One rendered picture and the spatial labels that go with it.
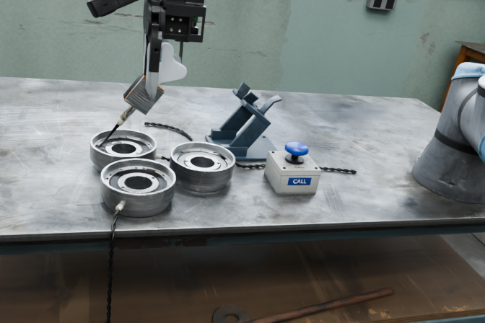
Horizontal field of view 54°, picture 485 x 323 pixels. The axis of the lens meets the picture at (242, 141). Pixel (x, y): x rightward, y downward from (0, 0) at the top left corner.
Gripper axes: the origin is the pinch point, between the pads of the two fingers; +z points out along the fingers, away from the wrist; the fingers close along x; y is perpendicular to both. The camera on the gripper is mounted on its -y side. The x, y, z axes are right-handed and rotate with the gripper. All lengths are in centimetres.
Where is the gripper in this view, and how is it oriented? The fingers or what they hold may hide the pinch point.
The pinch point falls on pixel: (147, 87)
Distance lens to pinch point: 77.3
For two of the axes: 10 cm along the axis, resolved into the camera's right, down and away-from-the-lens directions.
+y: 9.5, 0.1, 3.2
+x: -2.8, -4.3, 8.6
